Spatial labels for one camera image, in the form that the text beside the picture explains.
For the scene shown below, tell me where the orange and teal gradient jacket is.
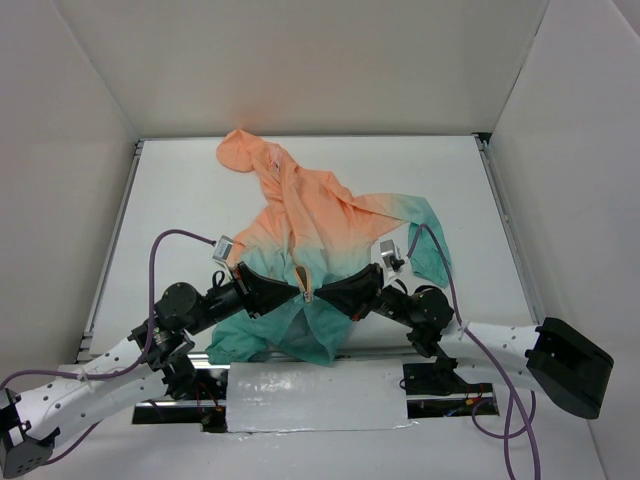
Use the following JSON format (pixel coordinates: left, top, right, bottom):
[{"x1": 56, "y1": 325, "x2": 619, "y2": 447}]
[{"x1": 206, "y1": 130, "x2": 452, "y2": 366}]

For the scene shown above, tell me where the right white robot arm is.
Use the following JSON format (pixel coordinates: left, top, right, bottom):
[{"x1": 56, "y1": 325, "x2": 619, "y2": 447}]
[{"x1": 314, "y1": 265, "x2": 614, "y2": 419}]

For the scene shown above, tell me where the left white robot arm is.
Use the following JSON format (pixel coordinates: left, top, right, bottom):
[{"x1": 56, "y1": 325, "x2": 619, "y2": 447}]
[{"x1": 1, "y1": 264, "x2": 299, "y2": 479}]

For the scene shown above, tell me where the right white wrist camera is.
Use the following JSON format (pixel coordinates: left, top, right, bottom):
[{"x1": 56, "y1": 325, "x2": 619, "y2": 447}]
[{"x1": 379, "y1": 239, "x2": 405, "y2": 279}]

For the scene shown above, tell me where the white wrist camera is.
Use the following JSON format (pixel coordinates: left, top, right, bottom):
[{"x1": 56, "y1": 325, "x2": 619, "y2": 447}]
[
  {"x1": 212, "y1": 235, "x2": 234, "y2": 265},
  {"x1": 379, "y1": 239, "x2": 405, "y2": 279}
]

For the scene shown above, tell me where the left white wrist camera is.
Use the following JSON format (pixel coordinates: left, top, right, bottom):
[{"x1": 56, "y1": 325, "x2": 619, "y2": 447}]
[{"x1": 212, "y1": 235, "x2": 234, "y2": 265}]

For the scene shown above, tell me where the aluminium table frame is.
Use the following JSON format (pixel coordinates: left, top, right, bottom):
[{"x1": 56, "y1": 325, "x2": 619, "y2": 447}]
[{"x1": 85, "y1": 135, "x2": 543, "y2": 356}]

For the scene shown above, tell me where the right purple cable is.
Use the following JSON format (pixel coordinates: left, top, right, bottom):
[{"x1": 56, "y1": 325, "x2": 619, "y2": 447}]
[{"x1": 402, "y1": 223, "x2": 542, "y2": 480}]

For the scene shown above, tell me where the purple cable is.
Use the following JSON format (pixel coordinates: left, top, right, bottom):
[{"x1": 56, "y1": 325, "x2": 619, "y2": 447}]
[
  {"x1": 402, "y1": 223, "x2": 542, "y2": 480},
  {"x1": 0, "y1": 228, "x2": 216, "y2": 464}
]

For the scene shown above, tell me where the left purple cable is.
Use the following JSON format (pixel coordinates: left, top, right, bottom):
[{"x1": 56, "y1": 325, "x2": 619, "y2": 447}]
[{"x1": 0, "y1": 228, "x2": 216, "y2": 464}]

